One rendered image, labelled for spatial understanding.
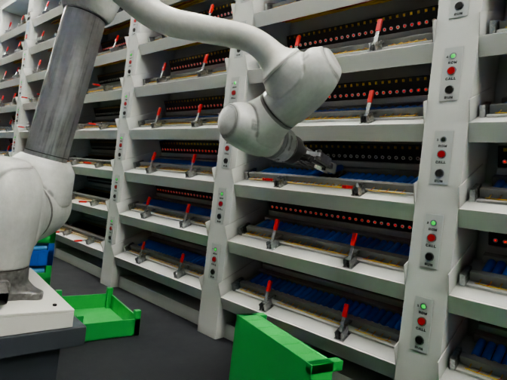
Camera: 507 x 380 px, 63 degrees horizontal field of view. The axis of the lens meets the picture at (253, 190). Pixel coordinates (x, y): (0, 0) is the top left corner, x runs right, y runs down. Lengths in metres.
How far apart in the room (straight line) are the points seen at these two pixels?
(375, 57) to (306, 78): 0.34
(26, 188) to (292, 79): 0.57
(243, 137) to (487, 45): 0.57
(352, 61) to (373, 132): 0.21
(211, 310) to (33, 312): 0.71
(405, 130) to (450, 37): 0.23
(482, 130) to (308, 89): 0.39
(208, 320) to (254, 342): 0.49
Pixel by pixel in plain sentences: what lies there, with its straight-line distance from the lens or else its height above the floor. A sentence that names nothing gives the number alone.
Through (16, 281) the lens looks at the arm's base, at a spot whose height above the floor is 0.28.
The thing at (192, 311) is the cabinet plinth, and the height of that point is 0.04.
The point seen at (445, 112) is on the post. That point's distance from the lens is 1.04.
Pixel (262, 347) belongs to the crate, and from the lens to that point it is 0.98.
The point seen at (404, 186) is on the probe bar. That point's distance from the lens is 1.09.
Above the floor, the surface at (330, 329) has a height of 0.16.
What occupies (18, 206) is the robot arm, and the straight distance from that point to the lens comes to 0.92.
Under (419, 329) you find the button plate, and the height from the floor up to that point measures 0.24.
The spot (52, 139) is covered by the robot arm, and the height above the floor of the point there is 0.58.
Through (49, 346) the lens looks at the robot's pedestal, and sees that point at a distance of 0.93.
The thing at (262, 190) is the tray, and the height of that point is 0.51.
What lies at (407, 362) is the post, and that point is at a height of 0.16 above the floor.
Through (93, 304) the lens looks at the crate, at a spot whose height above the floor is 0.02.
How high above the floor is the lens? 0.51
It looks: level
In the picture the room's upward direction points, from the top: 7 degrees clockwise
